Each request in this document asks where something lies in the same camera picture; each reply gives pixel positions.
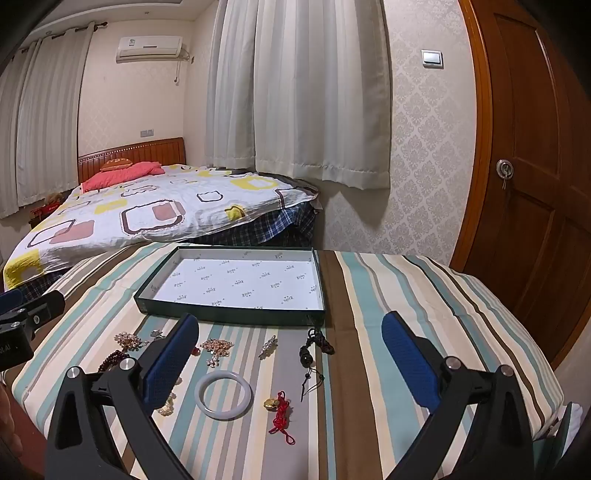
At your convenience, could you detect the blue plaid bed sheet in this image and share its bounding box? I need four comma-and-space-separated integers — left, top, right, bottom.
189, 202, 317, 248

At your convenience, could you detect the pink pillow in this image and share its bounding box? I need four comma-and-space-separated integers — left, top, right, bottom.
81, 162, 165, 193

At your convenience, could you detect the green white jewelry box tray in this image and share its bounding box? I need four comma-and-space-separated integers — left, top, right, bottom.
134, 245, 327, 328

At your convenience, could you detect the black tassel cord pendant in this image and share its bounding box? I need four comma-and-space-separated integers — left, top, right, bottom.
298, 327, 335, 401

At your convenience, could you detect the person's left hand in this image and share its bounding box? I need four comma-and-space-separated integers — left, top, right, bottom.
0, 386, 23, 457

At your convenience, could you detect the patterned white bed quilt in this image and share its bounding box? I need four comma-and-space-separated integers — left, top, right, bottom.
3, 164, 318, 289

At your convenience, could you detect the wooden door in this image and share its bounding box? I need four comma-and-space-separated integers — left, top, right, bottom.
451, 1, 591, 366

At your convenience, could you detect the white left curtain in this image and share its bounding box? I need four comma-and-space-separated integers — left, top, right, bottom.
1, 24, 95, 218

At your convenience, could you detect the wall light switch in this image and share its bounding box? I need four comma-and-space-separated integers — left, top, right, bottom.
421, 49, 444, 69

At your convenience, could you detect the cream pearl necklace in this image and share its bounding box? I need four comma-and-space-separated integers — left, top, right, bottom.
155, 377, 182, 417

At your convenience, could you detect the white jade bangle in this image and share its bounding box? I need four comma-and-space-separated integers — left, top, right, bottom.
194, 370, 253, 422

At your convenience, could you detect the metal door knob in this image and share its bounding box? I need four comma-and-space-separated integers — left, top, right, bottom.
496, 159, 514, 190

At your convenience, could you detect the silver crystal brooch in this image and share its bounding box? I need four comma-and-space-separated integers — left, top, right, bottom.
259, 335, 277, 360

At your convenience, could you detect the white curtain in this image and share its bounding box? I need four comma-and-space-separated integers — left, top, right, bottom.
1, 24, 95, 218
205, 1, 392, 190

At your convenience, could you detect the white air conditioner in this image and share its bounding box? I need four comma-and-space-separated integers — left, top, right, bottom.
115, 35, 182, 63

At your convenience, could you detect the orange round cushion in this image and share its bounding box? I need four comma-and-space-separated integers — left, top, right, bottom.
100, 158, 133, 172

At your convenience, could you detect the dark red bead bracelet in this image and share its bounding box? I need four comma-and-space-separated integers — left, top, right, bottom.
96, 349, 130, 375

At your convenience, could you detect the rose gold pearl necklace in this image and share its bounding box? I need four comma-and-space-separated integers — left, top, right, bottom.
114, 332, 151, 353

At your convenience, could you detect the wooden bed headboard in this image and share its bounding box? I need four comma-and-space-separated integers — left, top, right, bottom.
77, 137, 186, 183

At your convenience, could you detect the gold charm red cord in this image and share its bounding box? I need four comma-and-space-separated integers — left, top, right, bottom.
262, 390, 297, 446

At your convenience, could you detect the white middle curtain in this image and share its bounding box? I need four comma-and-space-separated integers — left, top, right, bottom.
205, 1, 392, 190

